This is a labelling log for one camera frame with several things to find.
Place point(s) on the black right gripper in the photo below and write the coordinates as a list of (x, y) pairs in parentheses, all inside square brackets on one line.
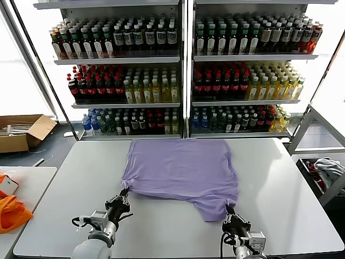
[(237, 224)]

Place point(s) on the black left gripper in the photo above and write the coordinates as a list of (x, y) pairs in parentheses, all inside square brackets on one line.
[(117, 209)]

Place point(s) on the purple t-shirt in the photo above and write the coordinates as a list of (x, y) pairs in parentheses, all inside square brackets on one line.
[(180, 172)]

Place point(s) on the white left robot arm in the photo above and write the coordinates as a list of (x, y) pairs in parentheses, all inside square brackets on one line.
[(91, 249)]

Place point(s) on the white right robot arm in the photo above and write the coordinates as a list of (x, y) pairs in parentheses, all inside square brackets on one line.
[(242, 252)]

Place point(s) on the small dark drink bottle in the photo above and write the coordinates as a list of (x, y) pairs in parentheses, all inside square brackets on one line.
[(253, 121), (229, 124), (245, 121), (237, 124), (118, 126), (134, 124), (142, 124), (126, 126)]

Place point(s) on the green drink bottle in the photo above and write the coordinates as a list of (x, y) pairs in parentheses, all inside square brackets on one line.
[(221, 122), (213, 122), (103, 125), (111, 125)]

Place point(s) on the blue water bottle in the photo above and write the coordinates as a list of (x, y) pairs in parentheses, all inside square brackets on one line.
[(196, 122), (205, 122), (95, 127), (86, 126)]

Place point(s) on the small cola bottle red cap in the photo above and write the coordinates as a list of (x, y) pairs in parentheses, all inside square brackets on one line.
[(159, 124), (269, 121), (151, 124), (261, 121)]

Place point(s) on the small yellow drink bottle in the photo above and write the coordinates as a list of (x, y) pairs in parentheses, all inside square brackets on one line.
[(285, 123), (167, 126), (175, 126), (276, 124)]

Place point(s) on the small white floor object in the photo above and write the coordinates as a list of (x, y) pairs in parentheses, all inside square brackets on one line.
[(68, 134)]

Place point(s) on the black storage bin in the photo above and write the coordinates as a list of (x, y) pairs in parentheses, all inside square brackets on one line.
[(303, 166)]

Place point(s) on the white side table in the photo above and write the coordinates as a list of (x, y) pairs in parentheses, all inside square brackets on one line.
[(35, 183)]

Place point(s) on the white floor strip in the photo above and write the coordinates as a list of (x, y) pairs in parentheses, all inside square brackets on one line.
[(39, 162)]

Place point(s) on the red garment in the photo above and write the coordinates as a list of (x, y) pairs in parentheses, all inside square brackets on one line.
[(312, 168)]

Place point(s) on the yellow juice bottle green label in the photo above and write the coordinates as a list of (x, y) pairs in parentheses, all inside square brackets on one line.
[(298, 90), (290, 91), (252, 91), (165, 94), (272, 91), (281, 91), (174, 93), (128, 94), (156, 94), (147, 94), (137, 94), (262, 91)]

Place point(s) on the dark slanted window bar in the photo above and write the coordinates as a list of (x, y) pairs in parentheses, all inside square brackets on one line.
[(327, 70), (63, 109)]

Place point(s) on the grey white garment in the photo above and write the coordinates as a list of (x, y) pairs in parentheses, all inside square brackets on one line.
[(328, 170)]

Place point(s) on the orange cloth bag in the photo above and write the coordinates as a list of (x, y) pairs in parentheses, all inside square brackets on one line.
[(13, 215)]

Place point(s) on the orange white carton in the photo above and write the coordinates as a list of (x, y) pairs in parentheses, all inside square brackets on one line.
[(8, 186)]

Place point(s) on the open cardboard box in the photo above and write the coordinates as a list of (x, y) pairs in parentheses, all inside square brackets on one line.
[(16, 144)]

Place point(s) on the grey window pillar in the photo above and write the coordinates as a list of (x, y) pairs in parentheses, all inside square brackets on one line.
[(41, 89)]

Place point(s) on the grey metal shelf rack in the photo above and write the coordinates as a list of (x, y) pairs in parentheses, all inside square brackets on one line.
[(256, 57), (116, 60)]

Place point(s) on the dark drink bottle blue label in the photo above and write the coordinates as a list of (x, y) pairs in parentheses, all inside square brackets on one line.
[(287, 36), (150, 39), (307, 36), (171, 37), (160, 37), (297, 36), (118, 39), (138, 39), (128, 39)]

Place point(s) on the dark drink bottle beige label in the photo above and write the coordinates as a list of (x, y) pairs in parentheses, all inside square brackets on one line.
[(276, 36), (265, 36)]

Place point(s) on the red drink bottle white cap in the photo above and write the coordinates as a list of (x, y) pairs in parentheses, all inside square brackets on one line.
[(316, 37)]

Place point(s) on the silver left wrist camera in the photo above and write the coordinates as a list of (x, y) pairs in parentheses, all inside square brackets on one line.
[(98, 218)]

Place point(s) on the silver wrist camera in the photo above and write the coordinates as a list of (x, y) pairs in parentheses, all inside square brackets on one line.
[(98, 218), (256, 238)]

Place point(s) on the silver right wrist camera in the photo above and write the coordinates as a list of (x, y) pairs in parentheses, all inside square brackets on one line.
[(256, 238)]

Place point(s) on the grey metal frame table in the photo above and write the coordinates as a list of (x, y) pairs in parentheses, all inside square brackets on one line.
[(299, 129)]

